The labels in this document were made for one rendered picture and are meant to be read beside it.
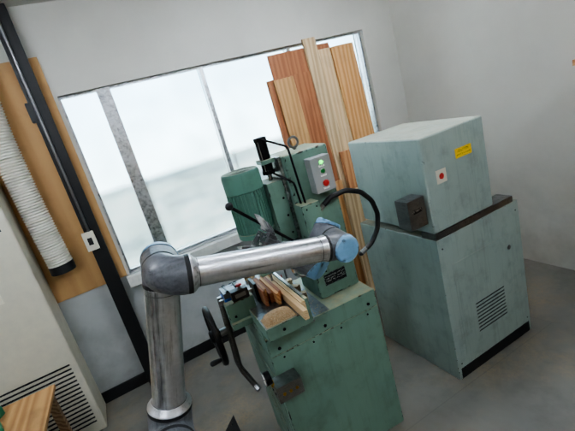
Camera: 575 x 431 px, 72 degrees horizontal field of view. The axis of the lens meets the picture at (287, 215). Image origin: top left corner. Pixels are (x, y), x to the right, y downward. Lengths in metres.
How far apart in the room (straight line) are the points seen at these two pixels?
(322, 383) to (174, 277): 1.10
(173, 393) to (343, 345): 0.86
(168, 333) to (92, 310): 1.90
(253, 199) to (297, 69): 1.87
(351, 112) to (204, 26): 1.36
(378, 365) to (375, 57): 2.75
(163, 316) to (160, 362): 0.16
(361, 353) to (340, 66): 2.38
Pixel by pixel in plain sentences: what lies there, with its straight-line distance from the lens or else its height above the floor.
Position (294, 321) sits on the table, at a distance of 1.72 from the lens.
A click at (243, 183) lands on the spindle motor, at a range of 1.73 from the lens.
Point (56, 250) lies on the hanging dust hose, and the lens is 2.92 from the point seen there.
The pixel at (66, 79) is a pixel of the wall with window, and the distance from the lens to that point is 3.08.
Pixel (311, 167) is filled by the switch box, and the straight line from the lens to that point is 1.75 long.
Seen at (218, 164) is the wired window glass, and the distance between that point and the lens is 3.25.
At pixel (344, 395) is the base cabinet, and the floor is 0.34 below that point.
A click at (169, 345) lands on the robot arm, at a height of 1.11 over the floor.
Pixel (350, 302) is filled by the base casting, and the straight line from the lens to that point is 1.93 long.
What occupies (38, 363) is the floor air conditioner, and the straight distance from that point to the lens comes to 3.04.
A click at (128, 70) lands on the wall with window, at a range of 3.11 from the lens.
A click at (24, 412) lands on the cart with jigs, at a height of 0.53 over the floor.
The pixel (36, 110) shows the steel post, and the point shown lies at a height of 2.08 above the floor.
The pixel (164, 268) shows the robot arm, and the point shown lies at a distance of 1.17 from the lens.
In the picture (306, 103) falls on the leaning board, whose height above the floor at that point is 1.67.
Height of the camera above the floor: 1.75
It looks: 16 degrees down
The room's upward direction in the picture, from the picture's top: 16 degrees counter-clockwise
